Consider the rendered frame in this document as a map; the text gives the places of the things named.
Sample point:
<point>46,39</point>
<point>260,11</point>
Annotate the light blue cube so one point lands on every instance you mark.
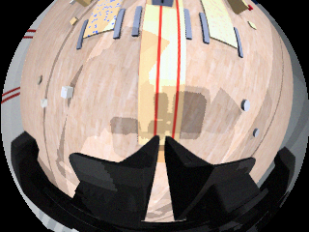
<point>164,3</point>

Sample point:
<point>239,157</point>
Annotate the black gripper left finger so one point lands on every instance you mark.
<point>134,175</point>

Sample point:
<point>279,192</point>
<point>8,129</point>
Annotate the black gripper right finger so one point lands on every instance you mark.
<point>190,177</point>

